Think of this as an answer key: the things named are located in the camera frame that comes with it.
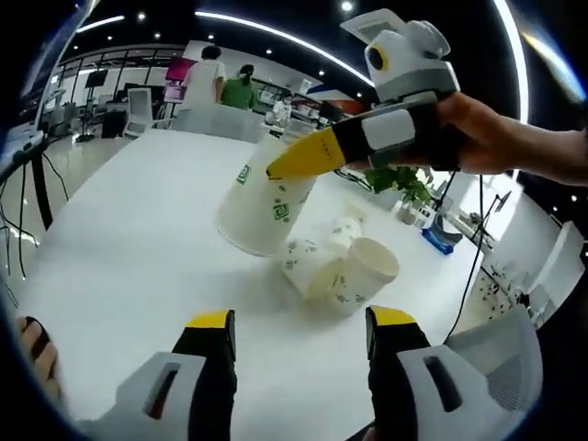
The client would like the white office chair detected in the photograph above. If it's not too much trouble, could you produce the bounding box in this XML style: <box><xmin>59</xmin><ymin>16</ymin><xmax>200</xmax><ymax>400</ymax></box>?
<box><xmin>124</xmin><ymin>87</ymin><xmax>155</xmax><ymax>139</ymax></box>

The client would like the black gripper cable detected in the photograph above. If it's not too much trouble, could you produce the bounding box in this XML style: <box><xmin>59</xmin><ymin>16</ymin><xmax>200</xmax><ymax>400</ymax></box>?
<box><xmin>443</xmin><ymin>167</ymin><xmax>488</xmax><ymax>345</ymax></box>

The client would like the person's left hand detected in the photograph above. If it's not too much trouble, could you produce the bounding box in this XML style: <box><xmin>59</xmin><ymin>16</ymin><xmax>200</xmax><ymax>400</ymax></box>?
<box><xmin>15</xmin><ymin>315</ymin><xmax>63</xmax><ymax>401</ymax></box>

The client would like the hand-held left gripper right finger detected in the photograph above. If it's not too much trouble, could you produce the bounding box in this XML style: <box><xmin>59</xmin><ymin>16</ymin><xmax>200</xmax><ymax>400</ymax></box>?
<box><xmin>365</xmin><ymin>304</ymin><xmax>491</xmax><ymax>431</ymax></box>

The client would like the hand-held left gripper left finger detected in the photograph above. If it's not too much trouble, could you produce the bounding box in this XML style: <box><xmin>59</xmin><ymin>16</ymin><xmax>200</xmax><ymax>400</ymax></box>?
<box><xmin>114</xmin><ymin>309</ymin><xmax>239</xmax><ymax>433</ymax></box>

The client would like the green potted plant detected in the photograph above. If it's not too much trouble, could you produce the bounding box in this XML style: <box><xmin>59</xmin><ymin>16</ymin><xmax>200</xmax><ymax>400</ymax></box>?
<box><xmin>365</xmin><ymin>164</ymin><xmax>435</xmax><ymax>206</ymax></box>

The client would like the black tripod stand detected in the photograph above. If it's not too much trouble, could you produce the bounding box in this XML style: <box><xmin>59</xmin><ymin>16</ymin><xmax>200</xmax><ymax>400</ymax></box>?
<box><xmin>468</xmin><ymin>190</ymin><xmax>514</xmax><ymax>244</ymax></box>

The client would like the storage shelf with boxes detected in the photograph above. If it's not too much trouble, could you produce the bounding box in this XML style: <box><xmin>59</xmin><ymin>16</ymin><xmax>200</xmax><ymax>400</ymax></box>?
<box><xmin>256</xmin><ymin>86</ymin><xmax>295</xmax><ymax>116</ymax></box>

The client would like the pile of paper cups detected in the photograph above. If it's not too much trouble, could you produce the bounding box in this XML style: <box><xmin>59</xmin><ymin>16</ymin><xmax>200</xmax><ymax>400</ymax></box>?
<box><xmin>277</xmin><ymin>215</ymin><xmax>401</xmax><ymax>317</ymax></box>

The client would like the black laptop stand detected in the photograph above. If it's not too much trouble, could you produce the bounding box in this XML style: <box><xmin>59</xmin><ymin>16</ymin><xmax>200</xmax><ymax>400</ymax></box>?
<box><xmin>0</xmin><ymin>132</ymin><xmax>70</xmax><ymax>279</ymax></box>

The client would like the pink monitor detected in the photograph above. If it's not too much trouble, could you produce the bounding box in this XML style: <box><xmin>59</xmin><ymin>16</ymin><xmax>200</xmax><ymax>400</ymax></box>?
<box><xmin>164</xmin><ymin>58</ymin><xmax>195</xmax><ymax>103</ymax></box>

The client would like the grey translucent office chair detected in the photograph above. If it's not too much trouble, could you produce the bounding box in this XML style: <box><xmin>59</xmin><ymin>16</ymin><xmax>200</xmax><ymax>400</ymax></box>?
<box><xmin>174</xmin><ymin>103</ymin><xmax>264</xmax><ymax>143</ymax></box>

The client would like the grey curved cushion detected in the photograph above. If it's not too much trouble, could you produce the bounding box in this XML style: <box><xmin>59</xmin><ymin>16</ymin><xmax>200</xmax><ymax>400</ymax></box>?
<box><xmin>431</xmin><ymin>213</ymin><xmax>463</xmax><ymax>243</ymax></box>

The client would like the white table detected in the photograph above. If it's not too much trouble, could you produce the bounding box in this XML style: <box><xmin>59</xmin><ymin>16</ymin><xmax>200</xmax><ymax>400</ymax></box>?
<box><xmin>27</xmin><ymin>128</ymin><xmax>488</xmax><ymax>428</ymax></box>

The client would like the glass plant jar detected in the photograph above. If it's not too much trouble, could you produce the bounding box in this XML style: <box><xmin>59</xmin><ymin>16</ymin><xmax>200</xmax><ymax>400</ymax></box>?
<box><xmin>397</xmin><ymin>199</ymin><xmax>422</xmax><ymax>224</ymax></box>

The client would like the person's right hand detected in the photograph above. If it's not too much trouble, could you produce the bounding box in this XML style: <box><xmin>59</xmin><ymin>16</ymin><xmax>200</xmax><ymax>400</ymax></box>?
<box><xmin>411</xmin><ymin>90</ymin><xmax>525</xmax><ymax>176</ymax></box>

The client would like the white paper cup green print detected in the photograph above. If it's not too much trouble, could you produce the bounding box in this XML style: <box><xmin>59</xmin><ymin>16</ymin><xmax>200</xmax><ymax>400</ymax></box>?
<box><xmin>215</xmin><ymin>134</ymin><xmax>319</xmax><ymax>258</ymax></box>

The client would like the grey mesh office chair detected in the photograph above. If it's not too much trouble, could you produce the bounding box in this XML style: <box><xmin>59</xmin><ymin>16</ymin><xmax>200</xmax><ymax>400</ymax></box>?
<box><xmin>443</xmin><ymin>305</ymin><xmax>546</xmax><ymax>414</ymax></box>

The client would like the long linear ceiling light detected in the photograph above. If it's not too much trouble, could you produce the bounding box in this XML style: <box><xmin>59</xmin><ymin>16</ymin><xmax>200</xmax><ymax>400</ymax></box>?
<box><xmin>195</xmin><ymin>9</ymin><xmax>376</xmax><ymax>87</ymax></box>

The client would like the blue packet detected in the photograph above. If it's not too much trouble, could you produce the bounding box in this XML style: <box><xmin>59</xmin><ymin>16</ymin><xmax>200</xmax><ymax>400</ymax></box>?
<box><xmin>420</xmin><ymin>227</ymin><xmax>463</xmax><ymax>254</ymax></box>

